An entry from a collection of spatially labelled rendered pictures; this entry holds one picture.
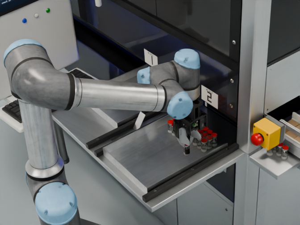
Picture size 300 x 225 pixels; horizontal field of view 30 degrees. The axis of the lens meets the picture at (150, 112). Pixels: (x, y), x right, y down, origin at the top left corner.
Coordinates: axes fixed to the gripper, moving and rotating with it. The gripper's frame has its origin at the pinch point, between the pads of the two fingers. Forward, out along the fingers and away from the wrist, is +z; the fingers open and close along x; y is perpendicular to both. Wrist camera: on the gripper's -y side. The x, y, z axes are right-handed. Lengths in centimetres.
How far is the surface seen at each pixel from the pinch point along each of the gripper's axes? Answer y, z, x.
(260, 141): 21.9, -6.9, 12.7
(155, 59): -35.9, -10.0, 14.9
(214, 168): 12.1, 5.4, 2.6
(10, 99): -83, 13, -29
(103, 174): -96, 93, 16
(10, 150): -151, 93, -15
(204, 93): -7.7, -8.8, 15.1
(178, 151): -2.3, 5.1, -1.3
